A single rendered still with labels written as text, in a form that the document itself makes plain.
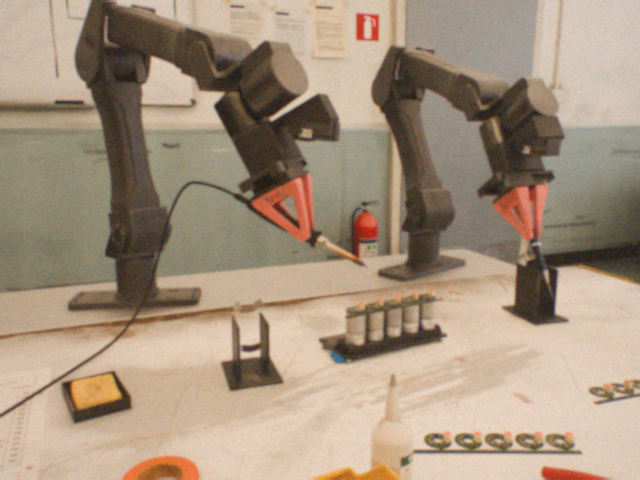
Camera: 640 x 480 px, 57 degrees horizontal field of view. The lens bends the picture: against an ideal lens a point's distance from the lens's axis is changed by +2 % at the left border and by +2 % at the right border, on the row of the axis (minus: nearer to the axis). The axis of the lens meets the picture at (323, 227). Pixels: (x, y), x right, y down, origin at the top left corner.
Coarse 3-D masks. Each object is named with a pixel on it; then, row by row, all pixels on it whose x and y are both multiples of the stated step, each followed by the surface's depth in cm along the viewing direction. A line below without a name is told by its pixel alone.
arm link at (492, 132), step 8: (488, 120) 93; (496, 120) 92; (480, 128) 95; (488, 128) 93; (496, 128) 92; (504, 128) 92; (488, 136) 93; (496, 136) 92; (504, 136) 91; (488, 144) 93
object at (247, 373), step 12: (240, 312) 69; (264, 324) 67; (264, 336) 67; (252, 348) 67; (264, 348) 67; (228, 360) 71; (240, 360) 71; (252, 360) 71; (264, 360) 68; (228, 372) 68; (240, 372) 65; (252, 372) 68; (264, 372) 68; (276, 372) 68; (228, 384) 65; (240, 384) 65; (252, 384) 65; (264, 384) 65
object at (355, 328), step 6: (348, 318) 71; (354, 318) 71; (360, 318) 71; (348, 324) 71; (354, 324) 71; (360, 324) 71; (348, 330) 71; (354, 330) 71; (360, 330) 71; (348, 336) 72; (354, 336) 71; (360, 336) 71; (348, 342) 72; (354, 342) 71; (360, 342) 71
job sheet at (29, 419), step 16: (48, 368) 70; (0, 384) 66; (16, 384) 66; (32, 384) 66; (0, 400) 62; (16, 400) 62; (32, 400) 62; (16, 416) 59; (32, 416) 59; (0, 432) 56; (16, 432) 56; (32, 432) 56; (0, 448) 53; (16, 448) 53; (32, 448) 53; (0, 464) 51; (16, 464) 51; (32, 464) 51
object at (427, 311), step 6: (420, 300) 76; (420, 306) 77; (426, 306) 76; (432, 306) 76; (420, 312) 77; (426, 312) 76; (432, 312) 77; (420, 318) 77; (426, 318) 76; (432, 318) 77; (420, 324) 77; (426, 324) 77; (432, 324) 77
